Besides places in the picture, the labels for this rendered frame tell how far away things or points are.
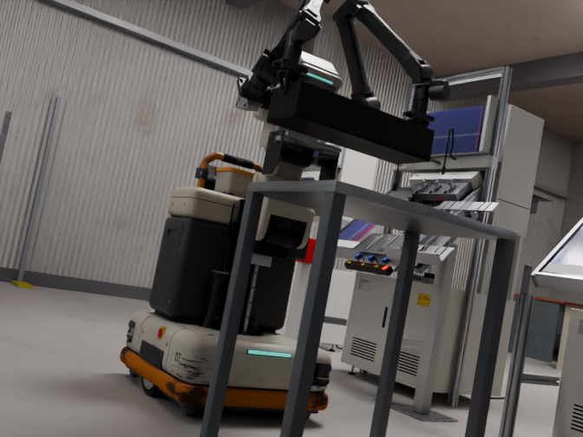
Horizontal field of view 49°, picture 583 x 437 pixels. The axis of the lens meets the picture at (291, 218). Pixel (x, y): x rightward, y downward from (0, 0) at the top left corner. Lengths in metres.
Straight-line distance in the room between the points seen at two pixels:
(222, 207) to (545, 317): 6.85
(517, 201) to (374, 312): 1.06
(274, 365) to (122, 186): 4.13
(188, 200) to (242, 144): 4.35
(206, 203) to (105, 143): 3.76
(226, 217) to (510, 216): 1.90
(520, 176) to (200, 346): 2.37
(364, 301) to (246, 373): 1.71
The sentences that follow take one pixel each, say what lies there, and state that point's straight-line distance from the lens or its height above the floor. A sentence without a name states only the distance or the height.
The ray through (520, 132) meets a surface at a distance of 3.98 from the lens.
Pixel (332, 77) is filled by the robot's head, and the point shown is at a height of 1.30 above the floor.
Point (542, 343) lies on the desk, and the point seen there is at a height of 0.21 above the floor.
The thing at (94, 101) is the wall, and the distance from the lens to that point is 6.24.
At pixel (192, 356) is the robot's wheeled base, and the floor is 0.21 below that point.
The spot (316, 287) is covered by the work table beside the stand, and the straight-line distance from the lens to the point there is 1.57.
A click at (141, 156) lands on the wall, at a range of 6.35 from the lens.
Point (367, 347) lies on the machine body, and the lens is 3.87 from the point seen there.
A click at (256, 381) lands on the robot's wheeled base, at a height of 0.15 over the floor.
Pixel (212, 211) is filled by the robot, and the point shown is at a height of 0.73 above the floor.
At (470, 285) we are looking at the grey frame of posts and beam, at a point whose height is 0.65.
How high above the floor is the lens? 0.57
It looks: 4 degrees up
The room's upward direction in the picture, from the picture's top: 11 degrees clockwise
